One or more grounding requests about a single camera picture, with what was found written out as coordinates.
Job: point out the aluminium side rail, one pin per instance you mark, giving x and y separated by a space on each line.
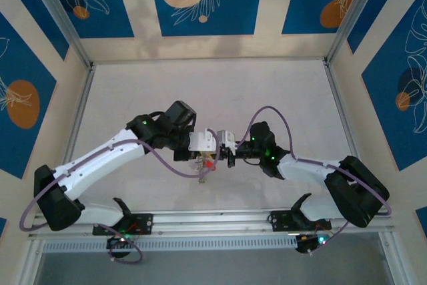
80 111
340 108

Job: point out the red key tag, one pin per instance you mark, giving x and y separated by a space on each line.
209 164

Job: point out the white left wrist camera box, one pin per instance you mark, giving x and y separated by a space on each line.
201 141

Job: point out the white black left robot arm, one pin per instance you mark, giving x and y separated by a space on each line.
100 158

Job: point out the control board with green light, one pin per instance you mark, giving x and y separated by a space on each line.
307 241
116 240

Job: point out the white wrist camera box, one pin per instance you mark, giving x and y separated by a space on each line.
225 137
201 141

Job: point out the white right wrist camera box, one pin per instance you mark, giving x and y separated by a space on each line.
225 137

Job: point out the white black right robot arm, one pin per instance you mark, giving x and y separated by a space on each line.
303 171

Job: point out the metal key plate with rings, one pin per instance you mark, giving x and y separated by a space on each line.
199 166

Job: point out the aluminium frame post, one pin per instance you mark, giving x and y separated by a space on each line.
56 11
353 11

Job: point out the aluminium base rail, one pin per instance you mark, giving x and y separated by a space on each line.
213 223

